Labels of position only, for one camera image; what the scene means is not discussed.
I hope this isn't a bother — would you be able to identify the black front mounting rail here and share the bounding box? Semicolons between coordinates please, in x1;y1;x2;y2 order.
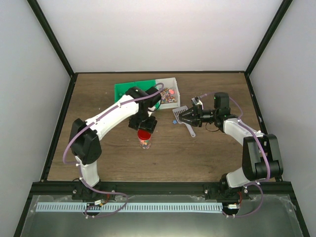
29;181;292;200

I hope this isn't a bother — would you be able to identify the light blue slotted cable duct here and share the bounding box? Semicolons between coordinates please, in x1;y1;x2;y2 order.
36;202;223;213

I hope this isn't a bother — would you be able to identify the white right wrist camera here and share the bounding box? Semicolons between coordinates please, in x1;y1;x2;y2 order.
191;96;203;109

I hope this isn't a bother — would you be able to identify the clear plastic jar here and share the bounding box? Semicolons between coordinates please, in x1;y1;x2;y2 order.
139;139;152;149

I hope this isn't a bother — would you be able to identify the black enclosure frame post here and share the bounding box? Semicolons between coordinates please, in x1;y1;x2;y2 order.
245;0;293;75
27;0;75;78

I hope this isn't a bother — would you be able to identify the red round lid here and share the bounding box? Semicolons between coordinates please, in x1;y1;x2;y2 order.
137;129;151;140

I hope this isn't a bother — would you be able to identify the green bin with star candies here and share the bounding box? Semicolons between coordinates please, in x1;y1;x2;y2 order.
114;82;136;103

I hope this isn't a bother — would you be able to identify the green bin with square lollipops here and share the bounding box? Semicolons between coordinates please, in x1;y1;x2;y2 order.
135;79;156;91

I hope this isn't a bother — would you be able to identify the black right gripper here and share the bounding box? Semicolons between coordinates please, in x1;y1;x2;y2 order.
180;105;218;128

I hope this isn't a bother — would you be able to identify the white bin with swirl lollipops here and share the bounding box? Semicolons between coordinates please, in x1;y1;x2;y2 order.
156;78;181;110

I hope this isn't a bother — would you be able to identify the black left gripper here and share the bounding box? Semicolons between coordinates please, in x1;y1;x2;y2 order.
128;110;157;134

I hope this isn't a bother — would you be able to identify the black enclosure frame post left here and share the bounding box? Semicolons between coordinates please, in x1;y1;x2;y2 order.
27;0;75;78

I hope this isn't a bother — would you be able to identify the lilac slotted plastic scoop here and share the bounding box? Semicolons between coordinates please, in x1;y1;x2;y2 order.
172;106;197;138

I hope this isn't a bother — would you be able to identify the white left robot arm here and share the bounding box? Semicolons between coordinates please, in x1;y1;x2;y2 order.
63;82;164;199

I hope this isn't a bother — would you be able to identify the black enclosure frame post right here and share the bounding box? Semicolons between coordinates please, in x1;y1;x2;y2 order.
245;0;293;75

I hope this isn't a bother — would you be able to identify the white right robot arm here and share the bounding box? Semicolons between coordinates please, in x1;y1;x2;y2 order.
178;92;283;199

